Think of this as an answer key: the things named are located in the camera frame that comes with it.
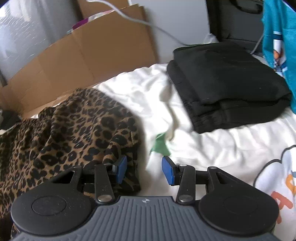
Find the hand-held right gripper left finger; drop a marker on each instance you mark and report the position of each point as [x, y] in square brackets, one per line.
[121, 170]

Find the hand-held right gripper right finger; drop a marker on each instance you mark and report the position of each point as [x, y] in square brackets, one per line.
[167, 171]

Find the leopard print garment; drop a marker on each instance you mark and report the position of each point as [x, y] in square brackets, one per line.
[69, 134]

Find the white bear print bed sheet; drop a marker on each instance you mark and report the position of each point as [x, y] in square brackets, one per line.
[219, 150]

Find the folded black pants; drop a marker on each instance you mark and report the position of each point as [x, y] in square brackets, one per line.
[226, 85]

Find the brown cardboard sheet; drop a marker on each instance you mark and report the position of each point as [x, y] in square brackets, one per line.
[81, 60]

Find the black crumpled garment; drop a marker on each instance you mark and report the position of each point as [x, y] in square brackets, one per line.
[8, 119]

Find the tall cardboard panel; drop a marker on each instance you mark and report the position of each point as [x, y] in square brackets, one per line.
[104, 8]

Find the black bag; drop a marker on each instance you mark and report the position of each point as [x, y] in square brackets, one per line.
[235, 18]

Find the teal patterned blanket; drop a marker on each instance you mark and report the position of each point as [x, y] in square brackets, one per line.
[282, 34]

